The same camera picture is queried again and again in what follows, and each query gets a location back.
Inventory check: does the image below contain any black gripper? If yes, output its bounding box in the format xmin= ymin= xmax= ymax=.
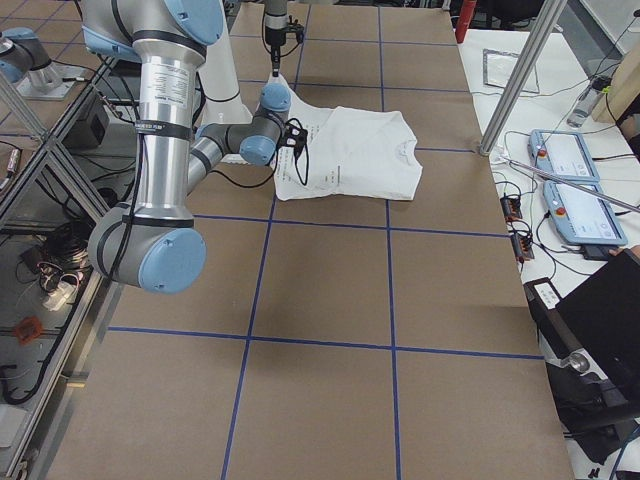
xmin=278 ymin=119 xmax=309 ymax=150
xmin=264 ymin=19 xmax=304 ymax=78

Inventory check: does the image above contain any white long-sleeve printed shirt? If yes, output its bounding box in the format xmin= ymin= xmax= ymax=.
xmin=275 ymin=92 xmax=422 ymax=201

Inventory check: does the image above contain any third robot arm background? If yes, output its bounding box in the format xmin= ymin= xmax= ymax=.
xmin=1 ymin=27 xmax=85 ymax=100

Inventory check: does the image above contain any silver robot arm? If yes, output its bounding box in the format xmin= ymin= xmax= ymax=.
xmin=261 ymin=0 xmax=305 ymax=78
xmin=82 ymin=1 xmax=307 ymax=294

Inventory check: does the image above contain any red fire extinguisher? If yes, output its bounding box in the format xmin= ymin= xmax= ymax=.
xmin=455 ymin=0 xmax=477 ymax=44

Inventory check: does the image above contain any grey framed tray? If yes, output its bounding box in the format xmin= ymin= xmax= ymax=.
xmin=482 ymin=49 xmax=540 ymax=94

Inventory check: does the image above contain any orange black connector block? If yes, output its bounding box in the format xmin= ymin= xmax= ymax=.
xmin=500 ymin=196 xmax=523 ymax=222

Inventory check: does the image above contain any upper blue teach pendant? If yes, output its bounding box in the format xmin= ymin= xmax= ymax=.
xmin=528 ymin=129 xmax=600 ymax=184

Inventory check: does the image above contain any blue teach pendant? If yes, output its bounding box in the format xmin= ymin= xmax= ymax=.
xmin=528 ymin=129 xmax=600 ymax=184
xmin=543 ymin=180 xmax=627 ymax=246

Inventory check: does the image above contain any lower blue teach pendant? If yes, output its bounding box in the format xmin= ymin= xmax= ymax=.
xmin=543 ymin=180 xmax=627 ymax=246

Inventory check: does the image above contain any clear water bottle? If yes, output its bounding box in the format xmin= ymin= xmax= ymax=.
xmin=566 ymin=76 xmax=612 ymax=129

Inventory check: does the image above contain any black laptop computer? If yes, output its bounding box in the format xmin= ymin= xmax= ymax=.
xmin=524 ymin=249 xmax=639 ymax=464

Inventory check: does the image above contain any black box under frame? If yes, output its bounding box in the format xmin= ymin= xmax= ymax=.
xmin=62 ymin=95 xmax=109 ymax=149

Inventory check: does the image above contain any aluminium extrusion frame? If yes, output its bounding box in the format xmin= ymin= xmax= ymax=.
xmin=1 ymin=59 xmax=138 ymax=479

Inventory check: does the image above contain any aluminium frame post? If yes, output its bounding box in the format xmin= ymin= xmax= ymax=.
xmin=478 ymin=0 xmax=567 ymax=157

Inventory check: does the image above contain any orange tool under frame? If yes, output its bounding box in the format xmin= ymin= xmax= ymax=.
xmin=13 ymin=316 xmax=43 ymax=345

